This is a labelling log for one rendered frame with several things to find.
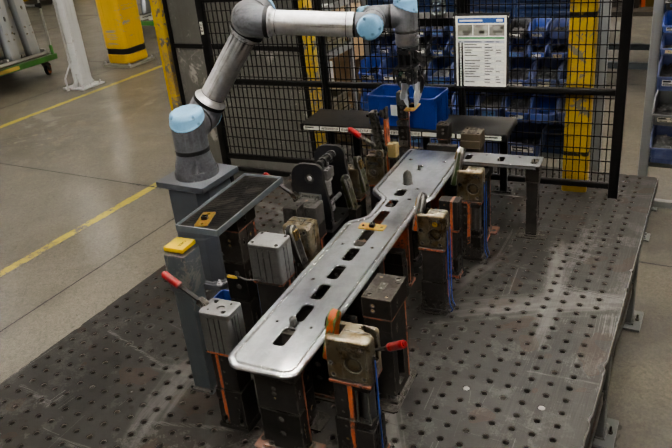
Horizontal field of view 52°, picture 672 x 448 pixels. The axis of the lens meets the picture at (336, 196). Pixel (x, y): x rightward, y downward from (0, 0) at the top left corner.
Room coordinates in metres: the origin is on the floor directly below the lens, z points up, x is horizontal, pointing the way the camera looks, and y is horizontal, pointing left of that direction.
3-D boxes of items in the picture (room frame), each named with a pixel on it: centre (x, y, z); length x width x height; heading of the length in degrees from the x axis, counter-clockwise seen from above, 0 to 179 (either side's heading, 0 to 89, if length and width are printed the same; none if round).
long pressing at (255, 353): (1.86, -0.10, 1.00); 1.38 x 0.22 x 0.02; 154
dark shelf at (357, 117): (2.77, -0.32, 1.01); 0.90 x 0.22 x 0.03; 64
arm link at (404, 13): (2.22, -0.28, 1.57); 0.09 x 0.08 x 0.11; 79
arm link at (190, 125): (2.23, 0.47, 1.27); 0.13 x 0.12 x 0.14; 169
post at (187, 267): (1.59, 0.42, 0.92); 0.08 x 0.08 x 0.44; 64
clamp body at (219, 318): (1.42, 0.31, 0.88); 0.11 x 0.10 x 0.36; 64
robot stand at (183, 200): (2.22, 0.47, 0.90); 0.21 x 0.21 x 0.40; 59
